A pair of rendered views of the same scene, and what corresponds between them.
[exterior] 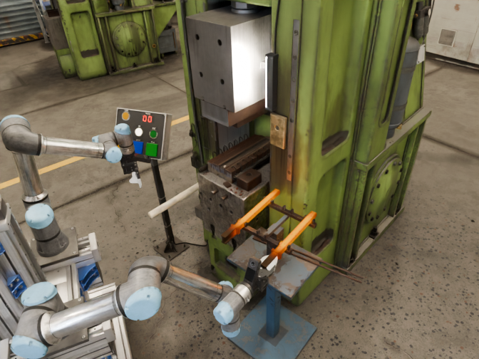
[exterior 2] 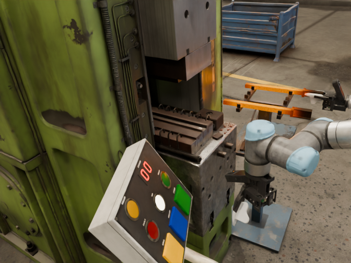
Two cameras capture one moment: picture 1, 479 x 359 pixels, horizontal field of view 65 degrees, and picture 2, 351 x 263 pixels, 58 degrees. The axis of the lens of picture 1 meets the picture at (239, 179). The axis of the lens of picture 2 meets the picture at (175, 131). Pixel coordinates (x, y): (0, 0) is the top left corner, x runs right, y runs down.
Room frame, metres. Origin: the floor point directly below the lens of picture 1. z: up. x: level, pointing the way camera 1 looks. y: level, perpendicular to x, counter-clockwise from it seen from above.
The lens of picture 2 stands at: (2.06, 1.26, 1.73)
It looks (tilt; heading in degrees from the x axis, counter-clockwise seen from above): 32 degrees down; 261
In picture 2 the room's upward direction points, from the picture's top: 5 degrees counter-clockwise
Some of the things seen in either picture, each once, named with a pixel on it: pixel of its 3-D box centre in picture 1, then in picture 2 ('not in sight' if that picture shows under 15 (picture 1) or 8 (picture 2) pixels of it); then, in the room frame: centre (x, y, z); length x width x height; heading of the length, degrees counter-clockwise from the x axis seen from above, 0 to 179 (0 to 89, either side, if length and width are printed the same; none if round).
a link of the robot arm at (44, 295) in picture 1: (42, 303); not in sight; (0.89, 0.77, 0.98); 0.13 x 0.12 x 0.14; 8
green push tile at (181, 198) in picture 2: (152, 149); (181, 200); (1.94, 0.52, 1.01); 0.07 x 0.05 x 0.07; 70
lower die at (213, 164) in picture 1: (244, 155); (164, 127); (1.90, -0.04, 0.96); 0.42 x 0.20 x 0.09; 135
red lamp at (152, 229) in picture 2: not in sight; (152, 230); (2.05, 0.69, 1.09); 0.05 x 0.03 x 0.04; 45
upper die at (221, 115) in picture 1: (242, 100); (155, 54); (1.90, -0.04, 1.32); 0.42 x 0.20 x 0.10; 135
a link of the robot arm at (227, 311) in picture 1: (229, 308); not in sight; (0.86, 0.06, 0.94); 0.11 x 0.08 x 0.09; 140
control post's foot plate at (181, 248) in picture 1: (170, 243); not in sight; (2.10, 0.56, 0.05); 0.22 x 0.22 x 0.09; 45
